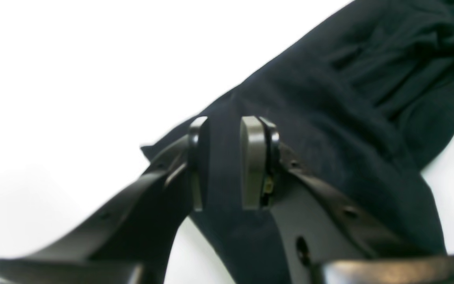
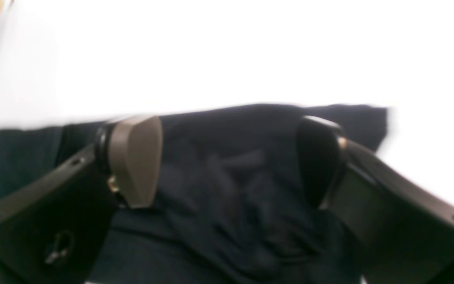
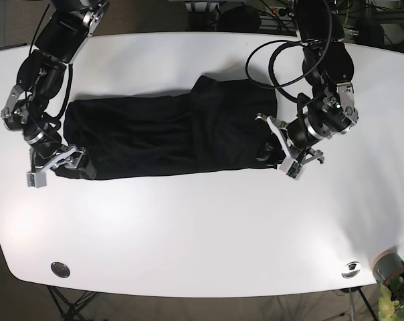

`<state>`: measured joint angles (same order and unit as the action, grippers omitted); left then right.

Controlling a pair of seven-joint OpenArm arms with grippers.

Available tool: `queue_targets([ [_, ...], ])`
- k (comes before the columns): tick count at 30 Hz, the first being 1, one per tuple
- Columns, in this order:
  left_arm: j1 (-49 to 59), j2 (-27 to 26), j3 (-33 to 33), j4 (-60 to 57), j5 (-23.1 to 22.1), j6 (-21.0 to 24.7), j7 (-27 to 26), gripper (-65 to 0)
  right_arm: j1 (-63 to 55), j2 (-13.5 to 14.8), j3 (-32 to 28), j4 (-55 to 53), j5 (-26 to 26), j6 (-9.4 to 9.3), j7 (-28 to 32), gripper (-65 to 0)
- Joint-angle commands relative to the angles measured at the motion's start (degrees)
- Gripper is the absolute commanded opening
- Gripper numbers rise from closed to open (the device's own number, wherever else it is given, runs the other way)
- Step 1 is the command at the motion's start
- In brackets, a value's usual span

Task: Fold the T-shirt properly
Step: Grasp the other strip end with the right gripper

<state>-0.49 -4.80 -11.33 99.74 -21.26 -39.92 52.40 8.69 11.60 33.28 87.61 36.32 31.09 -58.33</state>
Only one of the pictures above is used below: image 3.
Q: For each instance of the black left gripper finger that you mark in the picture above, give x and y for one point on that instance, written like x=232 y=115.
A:
x=271 y=152

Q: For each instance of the right gripper body silver black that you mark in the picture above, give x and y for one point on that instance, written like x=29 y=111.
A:
x=70 y=158

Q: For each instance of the left gripper body silver black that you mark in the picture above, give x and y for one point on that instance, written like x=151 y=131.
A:
x=296 y=140

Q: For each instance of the green potted plant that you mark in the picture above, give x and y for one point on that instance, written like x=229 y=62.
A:
x=391 y=300

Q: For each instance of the silver table grommet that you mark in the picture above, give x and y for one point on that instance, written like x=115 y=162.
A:
x=350 y=270
x=60 y=269

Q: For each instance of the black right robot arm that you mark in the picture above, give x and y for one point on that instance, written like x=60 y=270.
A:
x=40 y=96

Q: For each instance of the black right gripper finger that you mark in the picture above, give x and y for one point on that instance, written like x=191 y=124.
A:
x=85 y=168

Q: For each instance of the left silver table grommet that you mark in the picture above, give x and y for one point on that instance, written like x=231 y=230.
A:
x=60 y=269

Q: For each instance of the black folding table legs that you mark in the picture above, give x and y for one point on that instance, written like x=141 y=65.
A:
x=70 y=311

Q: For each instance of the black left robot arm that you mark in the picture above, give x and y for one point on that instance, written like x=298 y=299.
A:
x=329 y=69

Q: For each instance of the right silver table grommet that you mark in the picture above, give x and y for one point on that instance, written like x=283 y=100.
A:
x=350 y=270

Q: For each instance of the grey plant pot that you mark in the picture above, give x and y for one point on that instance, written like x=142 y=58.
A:
x=386 y=266

